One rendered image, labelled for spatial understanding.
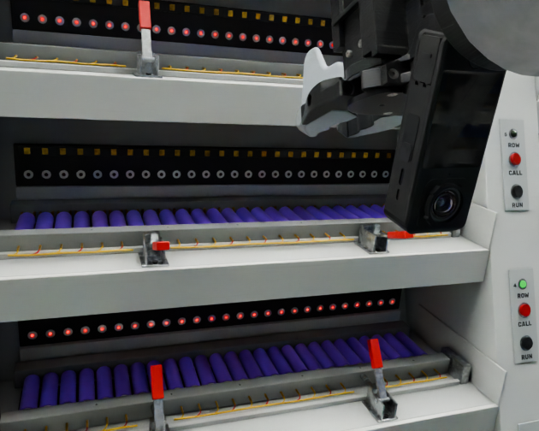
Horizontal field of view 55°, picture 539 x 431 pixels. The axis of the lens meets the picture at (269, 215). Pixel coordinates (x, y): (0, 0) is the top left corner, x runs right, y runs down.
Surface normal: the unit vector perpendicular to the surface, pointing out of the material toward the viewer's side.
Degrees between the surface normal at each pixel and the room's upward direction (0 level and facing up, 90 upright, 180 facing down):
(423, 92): 92
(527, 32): 142
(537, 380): 90
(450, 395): 20
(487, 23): 126
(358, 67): 89
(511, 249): 90
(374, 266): 110
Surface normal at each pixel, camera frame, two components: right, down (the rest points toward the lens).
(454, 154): 0.35, 0.40
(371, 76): -0.34, -0.05
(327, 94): -0.77, 0.00
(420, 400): 0.07, -0.96
